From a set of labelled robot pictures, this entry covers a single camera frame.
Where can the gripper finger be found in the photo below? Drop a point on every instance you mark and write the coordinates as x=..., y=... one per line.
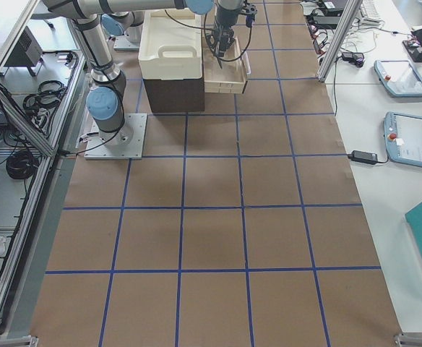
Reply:
x=221, y=48

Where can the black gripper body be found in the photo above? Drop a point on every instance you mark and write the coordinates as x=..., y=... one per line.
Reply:
x=225, y=19

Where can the wooden drawer with white handle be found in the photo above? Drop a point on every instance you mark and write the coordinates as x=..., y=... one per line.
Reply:
x=232, y=77

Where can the grey orange scissors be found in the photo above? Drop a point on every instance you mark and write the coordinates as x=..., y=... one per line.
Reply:
x=213, y=46

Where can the black power adapter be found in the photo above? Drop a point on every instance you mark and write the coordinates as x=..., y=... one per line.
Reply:
x=363, y=157

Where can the upper teach pendant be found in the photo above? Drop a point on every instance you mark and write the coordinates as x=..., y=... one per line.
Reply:
x=399, y=77

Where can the teach pendant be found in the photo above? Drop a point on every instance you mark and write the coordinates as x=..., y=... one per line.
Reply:
x=399, y=77
x=403, y=138

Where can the grey metal box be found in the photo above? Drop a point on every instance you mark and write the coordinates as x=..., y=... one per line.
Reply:
x=27, y=52

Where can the lower teach pendant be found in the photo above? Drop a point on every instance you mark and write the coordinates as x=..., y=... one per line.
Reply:
x=403, y=138

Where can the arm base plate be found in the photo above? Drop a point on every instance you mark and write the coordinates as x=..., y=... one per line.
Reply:
x=121, y=43
x=127, y=144

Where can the aluminium frame post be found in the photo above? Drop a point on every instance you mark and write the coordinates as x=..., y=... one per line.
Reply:
x=343, y=26

